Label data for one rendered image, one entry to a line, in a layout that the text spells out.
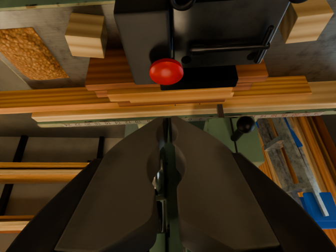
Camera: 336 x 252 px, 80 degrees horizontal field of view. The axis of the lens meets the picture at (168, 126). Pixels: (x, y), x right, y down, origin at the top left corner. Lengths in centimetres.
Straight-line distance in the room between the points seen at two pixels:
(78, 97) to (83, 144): 258
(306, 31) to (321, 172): 149
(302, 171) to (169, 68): 105
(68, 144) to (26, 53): 270
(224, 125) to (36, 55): 29
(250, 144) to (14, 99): 42
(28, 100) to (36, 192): 257
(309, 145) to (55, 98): 166
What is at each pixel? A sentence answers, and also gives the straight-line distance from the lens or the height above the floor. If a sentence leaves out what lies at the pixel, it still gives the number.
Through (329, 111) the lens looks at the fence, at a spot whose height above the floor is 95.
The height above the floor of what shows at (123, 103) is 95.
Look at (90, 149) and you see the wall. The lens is 292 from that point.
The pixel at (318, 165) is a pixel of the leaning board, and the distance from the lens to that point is 176.
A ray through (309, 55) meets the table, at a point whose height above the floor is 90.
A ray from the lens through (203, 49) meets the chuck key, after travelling 18.
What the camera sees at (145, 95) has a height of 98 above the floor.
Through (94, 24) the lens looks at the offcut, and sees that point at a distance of 29.
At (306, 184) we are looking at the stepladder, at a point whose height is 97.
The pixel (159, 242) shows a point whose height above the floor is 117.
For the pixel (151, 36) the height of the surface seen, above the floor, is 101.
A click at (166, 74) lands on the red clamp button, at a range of 18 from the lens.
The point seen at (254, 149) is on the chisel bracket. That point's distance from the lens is 29.
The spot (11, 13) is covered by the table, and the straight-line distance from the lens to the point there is 35.
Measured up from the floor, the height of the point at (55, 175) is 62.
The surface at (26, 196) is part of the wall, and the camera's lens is 302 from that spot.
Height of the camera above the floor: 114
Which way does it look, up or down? 27 degrees down
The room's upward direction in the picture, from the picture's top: 178 degrees clockwise
